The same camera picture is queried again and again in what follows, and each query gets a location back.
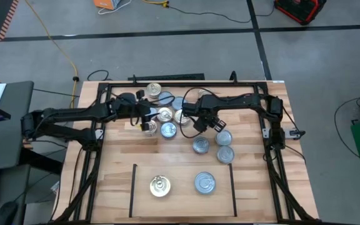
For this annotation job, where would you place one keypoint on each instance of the black clamp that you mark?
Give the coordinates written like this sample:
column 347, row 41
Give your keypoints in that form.
column 233, row 76

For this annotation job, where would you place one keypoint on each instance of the orange box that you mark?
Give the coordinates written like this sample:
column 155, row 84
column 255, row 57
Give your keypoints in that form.
column 105, row 3

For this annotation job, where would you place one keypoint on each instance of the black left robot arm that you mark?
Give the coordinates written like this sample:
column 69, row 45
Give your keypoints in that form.
column 73, row 114

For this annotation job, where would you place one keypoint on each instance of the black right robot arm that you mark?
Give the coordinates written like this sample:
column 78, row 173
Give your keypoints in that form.
column 236, row 101

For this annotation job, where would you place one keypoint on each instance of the blue fish label can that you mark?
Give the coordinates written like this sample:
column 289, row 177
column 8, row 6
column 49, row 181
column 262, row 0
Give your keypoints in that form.
column 168, row 130

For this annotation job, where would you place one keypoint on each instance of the black computer mouse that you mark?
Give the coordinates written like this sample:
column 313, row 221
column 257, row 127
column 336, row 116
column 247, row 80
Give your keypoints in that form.
column 6, row 214

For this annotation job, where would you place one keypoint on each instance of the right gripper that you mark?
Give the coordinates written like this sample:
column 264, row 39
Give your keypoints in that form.
column 200, row 111

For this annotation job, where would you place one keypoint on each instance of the silver metal clamp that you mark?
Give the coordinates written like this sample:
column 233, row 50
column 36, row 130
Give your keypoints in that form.
column 292, row 133

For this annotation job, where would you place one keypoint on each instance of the black metal table frame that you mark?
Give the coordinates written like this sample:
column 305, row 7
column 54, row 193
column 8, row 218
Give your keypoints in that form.
column 230, row 84

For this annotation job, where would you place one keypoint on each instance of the red label seafood can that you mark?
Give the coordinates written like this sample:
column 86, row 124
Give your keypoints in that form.
column 153, row 110

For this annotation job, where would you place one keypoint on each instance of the grey desk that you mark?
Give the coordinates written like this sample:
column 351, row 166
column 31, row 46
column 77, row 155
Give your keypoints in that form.
column 17, row 93

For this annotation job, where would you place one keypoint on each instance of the white paper scrap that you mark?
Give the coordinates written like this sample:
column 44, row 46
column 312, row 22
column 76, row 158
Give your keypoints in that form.
column 55, row 187

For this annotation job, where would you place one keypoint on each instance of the red and black case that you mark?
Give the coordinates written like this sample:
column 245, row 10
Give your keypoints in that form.
column 298, row 9

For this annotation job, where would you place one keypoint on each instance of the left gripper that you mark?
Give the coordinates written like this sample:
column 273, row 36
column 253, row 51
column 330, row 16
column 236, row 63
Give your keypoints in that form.
column 130, row 109

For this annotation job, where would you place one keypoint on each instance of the black power strip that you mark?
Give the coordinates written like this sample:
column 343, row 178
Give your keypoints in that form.
column 167, row 77

